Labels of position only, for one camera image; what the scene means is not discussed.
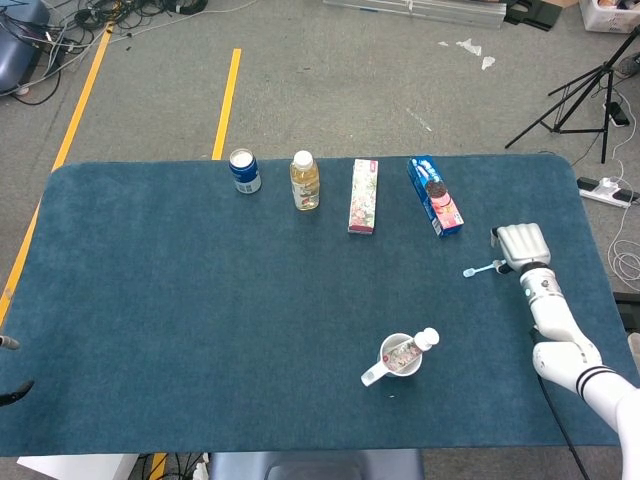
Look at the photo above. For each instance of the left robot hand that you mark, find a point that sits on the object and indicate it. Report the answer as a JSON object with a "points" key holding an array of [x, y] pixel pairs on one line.
{"points": [[15, 392]]}

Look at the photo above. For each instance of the black flat bracket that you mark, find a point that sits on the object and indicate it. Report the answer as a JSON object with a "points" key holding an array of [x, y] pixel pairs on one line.
{"points": [[530, 12]]}

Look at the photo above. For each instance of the light blue toothbrush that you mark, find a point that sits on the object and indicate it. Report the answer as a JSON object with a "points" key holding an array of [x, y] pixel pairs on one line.
{"points": [[480, 270]]}

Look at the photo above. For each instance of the blue table mat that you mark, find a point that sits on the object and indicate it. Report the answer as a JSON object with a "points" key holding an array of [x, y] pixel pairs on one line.
{"points": [[150, 300]]}

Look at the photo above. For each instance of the black phone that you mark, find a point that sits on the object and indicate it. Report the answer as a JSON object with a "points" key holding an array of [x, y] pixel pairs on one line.
{"points": [[619, 114]]}

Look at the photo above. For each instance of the floral toothpaste tube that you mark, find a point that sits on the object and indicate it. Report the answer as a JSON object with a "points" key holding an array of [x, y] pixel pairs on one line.
{"points": [[425, 340]]}

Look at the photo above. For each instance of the black tripod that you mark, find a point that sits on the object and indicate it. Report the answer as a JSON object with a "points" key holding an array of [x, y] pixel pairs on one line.
{"points": [[605, 145]]}

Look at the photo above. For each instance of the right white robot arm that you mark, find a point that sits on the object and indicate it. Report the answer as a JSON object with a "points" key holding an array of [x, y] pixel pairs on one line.
{"points": [[560, 325]]}

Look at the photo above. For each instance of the grey blue seat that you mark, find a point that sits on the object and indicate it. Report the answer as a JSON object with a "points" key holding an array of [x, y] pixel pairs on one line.
{"points": [[315, 465]]}

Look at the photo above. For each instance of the blue soda can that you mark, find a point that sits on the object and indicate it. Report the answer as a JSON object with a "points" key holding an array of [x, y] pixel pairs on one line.
{"points": [[245, 175]]}

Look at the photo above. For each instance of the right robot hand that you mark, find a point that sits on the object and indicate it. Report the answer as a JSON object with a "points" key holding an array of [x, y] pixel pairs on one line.
{"points": [[522, 245]]}

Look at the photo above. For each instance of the pink floral small box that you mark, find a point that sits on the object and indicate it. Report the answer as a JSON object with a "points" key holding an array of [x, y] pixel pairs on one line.
{"points": [[363, 197]]}

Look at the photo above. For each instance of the dark blue machine base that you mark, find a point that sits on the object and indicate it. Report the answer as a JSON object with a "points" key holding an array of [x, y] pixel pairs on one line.
{"points": [[17, 45]]}

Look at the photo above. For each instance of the white power strip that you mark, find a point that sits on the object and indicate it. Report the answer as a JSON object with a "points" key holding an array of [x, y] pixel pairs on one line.
{"points": [[607, 190]]}

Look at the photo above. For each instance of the white paper scrap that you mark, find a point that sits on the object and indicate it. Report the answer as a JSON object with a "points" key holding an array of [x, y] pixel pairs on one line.
{"points": [[470, 46], [487, 62]]}

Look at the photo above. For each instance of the yellow tea bottle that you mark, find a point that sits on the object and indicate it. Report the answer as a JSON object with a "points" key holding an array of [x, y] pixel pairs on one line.
{"points": [[305, 185]]}

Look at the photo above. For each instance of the grey shoe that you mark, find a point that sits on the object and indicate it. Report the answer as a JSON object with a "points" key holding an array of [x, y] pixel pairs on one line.
{"points": [[630, 66]]}

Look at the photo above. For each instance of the aluminium profile rail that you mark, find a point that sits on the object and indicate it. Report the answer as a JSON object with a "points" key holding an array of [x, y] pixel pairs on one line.
{"points": [[415, 7]]}

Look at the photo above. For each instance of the blue cookie box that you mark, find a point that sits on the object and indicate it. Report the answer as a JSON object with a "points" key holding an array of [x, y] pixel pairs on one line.
{"points": [[435, 195]]}

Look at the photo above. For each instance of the black equipment frame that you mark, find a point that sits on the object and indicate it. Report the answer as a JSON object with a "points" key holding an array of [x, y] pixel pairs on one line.
{"points": [[630, 300]]}

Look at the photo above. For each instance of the white plastic basket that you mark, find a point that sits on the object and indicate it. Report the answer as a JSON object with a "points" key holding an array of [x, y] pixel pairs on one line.
{"points": [[607, 15]]}

